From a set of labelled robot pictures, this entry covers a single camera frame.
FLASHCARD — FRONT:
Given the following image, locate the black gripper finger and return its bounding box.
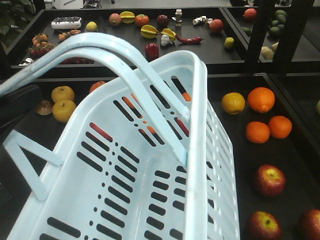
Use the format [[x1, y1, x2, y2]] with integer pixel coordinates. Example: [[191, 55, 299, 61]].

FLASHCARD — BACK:
[[0, 85, 43, 130]]

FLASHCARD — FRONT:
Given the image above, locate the light blue plastic basket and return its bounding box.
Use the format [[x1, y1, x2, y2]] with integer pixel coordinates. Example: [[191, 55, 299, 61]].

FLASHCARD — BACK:
[[0, 32, 240, 240]]

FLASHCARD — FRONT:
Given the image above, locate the red apple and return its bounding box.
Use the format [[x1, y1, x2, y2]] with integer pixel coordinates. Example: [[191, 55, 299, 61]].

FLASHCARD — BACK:
[[246, 211, 283, 240], [252, 164, 287, 198]]

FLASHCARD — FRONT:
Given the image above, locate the red apple edge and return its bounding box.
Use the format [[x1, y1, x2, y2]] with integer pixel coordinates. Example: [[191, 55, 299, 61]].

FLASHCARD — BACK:
[[297, 209, 320, 240]]

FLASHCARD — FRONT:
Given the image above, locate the yellow apple front left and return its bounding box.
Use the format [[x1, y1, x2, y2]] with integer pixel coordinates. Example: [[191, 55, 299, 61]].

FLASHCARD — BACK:
[[52, 99, 77, 123]]

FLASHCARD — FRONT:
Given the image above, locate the yellow apple back left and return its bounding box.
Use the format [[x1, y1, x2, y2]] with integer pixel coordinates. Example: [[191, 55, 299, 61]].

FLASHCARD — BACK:
[[51, 85, 75, 103]]

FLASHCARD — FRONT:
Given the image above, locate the orange back left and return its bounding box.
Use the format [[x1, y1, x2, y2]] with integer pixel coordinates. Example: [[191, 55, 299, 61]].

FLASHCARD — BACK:
[[89, 80, 106, 93]]

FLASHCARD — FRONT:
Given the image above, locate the green potted plant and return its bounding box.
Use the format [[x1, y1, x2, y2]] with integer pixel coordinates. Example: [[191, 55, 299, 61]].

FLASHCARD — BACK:
[[0, 0, 36, 36]]

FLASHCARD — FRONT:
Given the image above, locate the white digital scale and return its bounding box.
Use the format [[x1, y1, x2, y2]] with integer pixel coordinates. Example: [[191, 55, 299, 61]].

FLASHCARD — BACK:
[[51, 16, 83, 30]]

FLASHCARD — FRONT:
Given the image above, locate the red bell pepper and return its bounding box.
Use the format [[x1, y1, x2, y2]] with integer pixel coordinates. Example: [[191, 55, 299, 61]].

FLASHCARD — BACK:
[[144, 43, 159, 62]]

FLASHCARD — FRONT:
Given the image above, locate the yellow starfruit front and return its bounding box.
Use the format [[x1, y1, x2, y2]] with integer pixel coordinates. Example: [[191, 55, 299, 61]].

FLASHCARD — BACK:
[[140, 24, 159, 39]]

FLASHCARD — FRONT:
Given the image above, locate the white garlic bulb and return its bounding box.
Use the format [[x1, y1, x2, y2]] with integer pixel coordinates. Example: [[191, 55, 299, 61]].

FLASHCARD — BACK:
[[160, 34, 173, 47]]

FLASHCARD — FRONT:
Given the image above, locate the red chili pepper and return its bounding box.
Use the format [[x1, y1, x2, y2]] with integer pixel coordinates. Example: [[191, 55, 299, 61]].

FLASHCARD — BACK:
[[175, 35, 203, 45]]

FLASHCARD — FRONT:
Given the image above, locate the yellow green apple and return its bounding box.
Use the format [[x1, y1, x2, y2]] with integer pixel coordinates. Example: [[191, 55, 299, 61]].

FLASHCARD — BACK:
[[221, 92, 246, 115]]

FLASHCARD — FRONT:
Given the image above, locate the small orange fruit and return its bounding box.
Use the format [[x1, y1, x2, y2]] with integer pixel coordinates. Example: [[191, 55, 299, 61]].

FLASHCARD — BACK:
[[245, 121, 270, 144]]

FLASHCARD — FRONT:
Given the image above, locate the red tomato fruit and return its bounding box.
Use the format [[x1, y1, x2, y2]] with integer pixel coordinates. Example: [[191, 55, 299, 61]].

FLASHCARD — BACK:
[[243, 8, 257, 22]]

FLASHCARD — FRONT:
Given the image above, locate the small orange right one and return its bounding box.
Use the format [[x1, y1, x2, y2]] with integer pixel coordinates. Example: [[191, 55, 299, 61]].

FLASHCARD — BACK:
[[268, 115, 293, 139]]

